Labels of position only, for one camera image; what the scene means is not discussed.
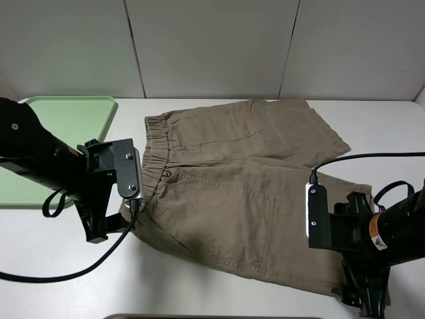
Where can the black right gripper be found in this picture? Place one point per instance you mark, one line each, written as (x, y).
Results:
(363, 238)

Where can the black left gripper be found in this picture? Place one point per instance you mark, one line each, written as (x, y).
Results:
(94, 190)

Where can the khaki shorts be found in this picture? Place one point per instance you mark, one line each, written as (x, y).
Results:
(225, 188)

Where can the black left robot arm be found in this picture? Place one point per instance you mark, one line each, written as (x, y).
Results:
(31, 151)

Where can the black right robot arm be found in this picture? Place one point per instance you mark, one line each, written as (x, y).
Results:
(408, 244)

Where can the green plastic tray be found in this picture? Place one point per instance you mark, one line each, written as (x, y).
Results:
(72, 119)

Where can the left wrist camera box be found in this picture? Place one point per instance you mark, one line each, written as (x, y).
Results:
(128, 170)

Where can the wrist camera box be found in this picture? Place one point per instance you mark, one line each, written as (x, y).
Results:
(128, 170)
(317, 217)

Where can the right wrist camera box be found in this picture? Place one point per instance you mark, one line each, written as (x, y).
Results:
(317, 217)

